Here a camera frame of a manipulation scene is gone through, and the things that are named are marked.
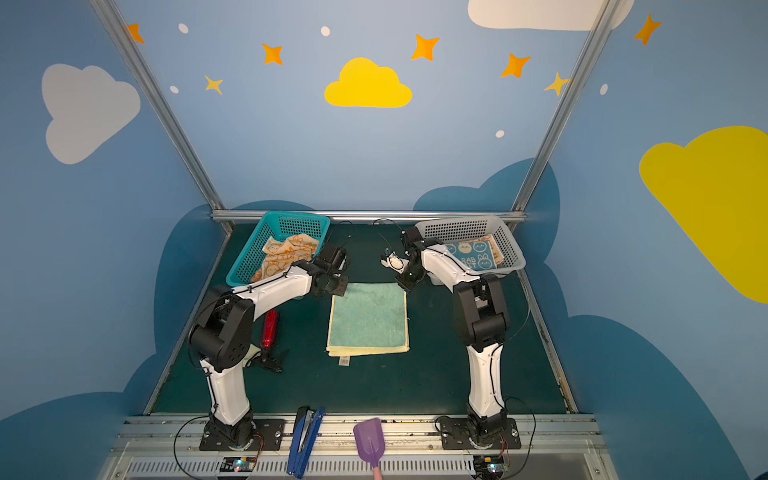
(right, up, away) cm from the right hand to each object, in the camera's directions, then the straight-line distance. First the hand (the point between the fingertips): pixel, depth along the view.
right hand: (408, 279), depth 99 cm
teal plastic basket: (-47, +20, +17) cm, 54 cm away
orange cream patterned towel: (-47, +8, +9) cm, 49 cm away
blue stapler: (-28, -35, -23) cm, 51 cm away
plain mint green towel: (-13, -13, -3) cm, 18 cm away
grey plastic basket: (+20, +18, +16) cm, 32 cm away
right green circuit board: (+18, -43, -27) cm, 54 cm away
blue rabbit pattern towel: (+25, +8, +9) cm, 28 cm away
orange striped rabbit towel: (+34, +7, +9) cm, 36 cm away
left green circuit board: (-43, -43, -27) cm, 67 cm away
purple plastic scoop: (-11, -38, -25) cm, 47 cm away
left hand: (-22, -1, -1) cm, 22 cm away
